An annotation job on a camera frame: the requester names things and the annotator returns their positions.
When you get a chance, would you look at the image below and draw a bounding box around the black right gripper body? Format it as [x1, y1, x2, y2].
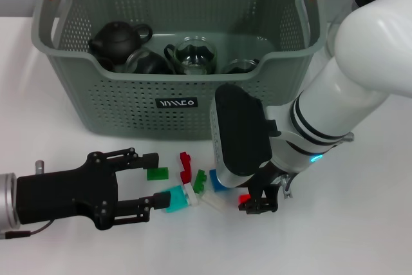
[245, 160, 283, 198]

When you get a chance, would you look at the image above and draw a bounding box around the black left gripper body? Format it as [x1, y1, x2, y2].
[15, 151, 120, 231]

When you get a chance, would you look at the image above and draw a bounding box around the green two-stud brick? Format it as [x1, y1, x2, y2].
[146, 167, 169, 181]

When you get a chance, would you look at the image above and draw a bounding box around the cyan square brick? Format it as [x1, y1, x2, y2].
[160, 185, 189, 214]

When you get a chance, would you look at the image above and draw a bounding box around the glass teacup with black holder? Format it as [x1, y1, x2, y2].
[124, 48, 172, 75]
[164, 36, 219, 75]
[221, 58, 260, 75]

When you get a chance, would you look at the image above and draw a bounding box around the grey perforated storage bin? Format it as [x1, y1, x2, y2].
[31, 0, 326, 140]

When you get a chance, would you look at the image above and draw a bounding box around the white two-stud brick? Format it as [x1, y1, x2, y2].
[201, 190, 227, 213]

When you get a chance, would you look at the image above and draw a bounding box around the blue square brick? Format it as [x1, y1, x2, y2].
[208, 168, 228, 193]

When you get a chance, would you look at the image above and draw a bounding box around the dark red angled brick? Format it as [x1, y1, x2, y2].
[179, 151, 193, 185]

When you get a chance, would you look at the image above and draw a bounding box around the green small brick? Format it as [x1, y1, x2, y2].
[192, 169, 209, 194]

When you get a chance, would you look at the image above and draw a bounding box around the black clay teapot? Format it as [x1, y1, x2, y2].
[88, 21, 153, 65]

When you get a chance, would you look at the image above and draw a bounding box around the right gripper silver cable connector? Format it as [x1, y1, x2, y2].
[277, 173, 294, 200]

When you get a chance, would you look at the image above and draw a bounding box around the left gripper cable with connector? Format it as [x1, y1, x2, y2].
[0, 159, 56, 240]

